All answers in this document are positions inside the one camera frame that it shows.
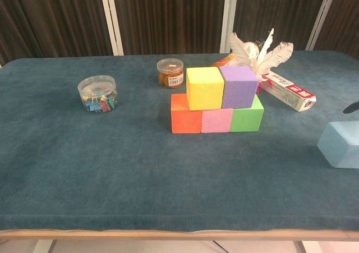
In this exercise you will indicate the teal table cloth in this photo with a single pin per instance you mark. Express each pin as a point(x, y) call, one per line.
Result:
point(112, 166)

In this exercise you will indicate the white screen frame post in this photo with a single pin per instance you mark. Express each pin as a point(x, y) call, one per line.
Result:
point(111, 17)
point(228, 17)
point(322, 14)

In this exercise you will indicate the orange foam cube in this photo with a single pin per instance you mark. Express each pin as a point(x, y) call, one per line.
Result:
point(185, 121)

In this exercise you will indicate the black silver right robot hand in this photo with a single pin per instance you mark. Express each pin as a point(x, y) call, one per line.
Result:
point(352, 108)

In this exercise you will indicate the clear jar of rubber bands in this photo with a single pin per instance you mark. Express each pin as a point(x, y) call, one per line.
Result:
point(169, 73)

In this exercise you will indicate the pink foam cube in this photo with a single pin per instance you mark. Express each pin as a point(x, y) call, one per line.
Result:
point(216, 121)

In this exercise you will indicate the yellow foam cube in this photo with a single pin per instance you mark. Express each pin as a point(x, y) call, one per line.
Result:
point(204, 90)

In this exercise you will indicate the white red toothpaste box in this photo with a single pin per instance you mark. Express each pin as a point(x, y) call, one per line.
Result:
point(286, 91)

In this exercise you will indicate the clear jar of binder clips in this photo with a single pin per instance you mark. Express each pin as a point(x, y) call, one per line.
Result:
point(97, 94)

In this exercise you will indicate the light blue foam cube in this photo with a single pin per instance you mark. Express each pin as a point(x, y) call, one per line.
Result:
point(340, 146)

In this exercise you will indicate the narrow white feather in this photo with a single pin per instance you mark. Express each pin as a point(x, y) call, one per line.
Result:
point(266, 46)

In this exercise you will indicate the metal table leg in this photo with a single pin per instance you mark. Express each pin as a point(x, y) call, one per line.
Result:
point(299, 247)
point(45, 246)

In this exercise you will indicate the curved white feather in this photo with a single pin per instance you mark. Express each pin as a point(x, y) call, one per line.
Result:
point(276, 56)

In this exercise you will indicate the green foam cube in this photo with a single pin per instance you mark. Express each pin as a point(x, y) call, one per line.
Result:
point(246, 118)

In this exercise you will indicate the wide white feather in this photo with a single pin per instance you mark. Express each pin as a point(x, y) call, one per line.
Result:
point(238, 46)

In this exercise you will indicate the purple foam cube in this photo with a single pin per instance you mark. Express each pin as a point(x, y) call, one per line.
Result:
point(239, 91)

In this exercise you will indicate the orange cardboard box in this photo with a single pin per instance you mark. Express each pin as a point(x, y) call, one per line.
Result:
point(225, 60)

